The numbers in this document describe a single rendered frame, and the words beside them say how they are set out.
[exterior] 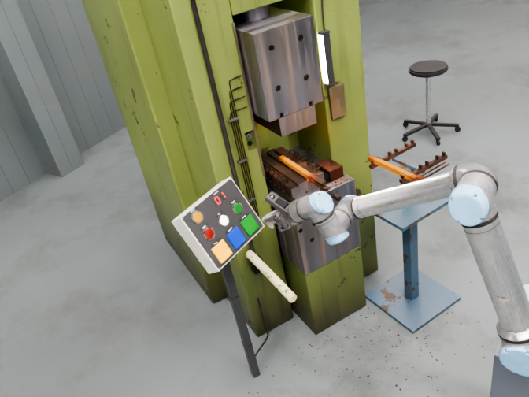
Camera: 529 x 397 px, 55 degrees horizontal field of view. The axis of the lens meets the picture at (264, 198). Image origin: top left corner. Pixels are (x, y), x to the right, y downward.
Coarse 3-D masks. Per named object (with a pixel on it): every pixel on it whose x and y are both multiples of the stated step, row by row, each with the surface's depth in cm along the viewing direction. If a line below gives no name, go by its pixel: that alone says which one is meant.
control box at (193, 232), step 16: (208, 192) 225; (224, 192) 223; (240, 192) 229; (192, 208) 212; (208, 208) 216; (224, 208) 222; (176, 224) 211; (192, 224) 209; (208, 224) 214; (240, 224) 225; (192, 240) 210; (208, 240) 212; (224, 240) 217; (208, 256) 210; (208, 272) 217
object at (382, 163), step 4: (368, 156) 263; (372, 156) 263; (368, 160) 263; (372, 160) 260; (376, 160) 259; (380, 160) 258; (376, 164) 259; (380, 164) 256; (384, 164) 254; (388, 164) 253; (392, 164) 253; (384, 168) 255; (388, 168) 252; (392, 168) 250; (396, 168) 249; (400, 168) 248; (392, 172) 251; (396, 172) 248; (400, 172) 245; (404, 172) 245; (408, 172) 244; (408, 176) 242; (412, 176) 240; (416, 176) 238; (420, 176) 237; (412, 180) 240
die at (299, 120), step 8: (296, 112) 235; (304, 112) 237; (312, 112) 239; (256, 120) 255; (264, 120) 246; (280, 120) 232; (288, 120) 234; (296, 120) 237; (304, 120) 239; (312, 120) 241; (272, 128) 242; (280, 128) 234; (288, 128) 236; (296, 128) 239
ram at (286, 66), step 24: (240, 24) 226; (264, 24) 218; (288, 24) 215; (312, 24) 220; (240, 48) 225; (264, 48) 214; (288, 48) 219; (312, 48) 225; (264, 72) 218; (288, 72) 224; (312, 72) 230; (264, 96) 223; (288, 96) 229; (312, 96) 236
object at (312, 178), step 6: (282, 156) 277; (288, 162) 270; (294, 162) 268; (294, 168) 264; (300, 168) 262; (306, 174) 256; (312, 174) 255; (312, 180) 254; (318, 180) 248; (318, 186) 249; (324, 186) 247
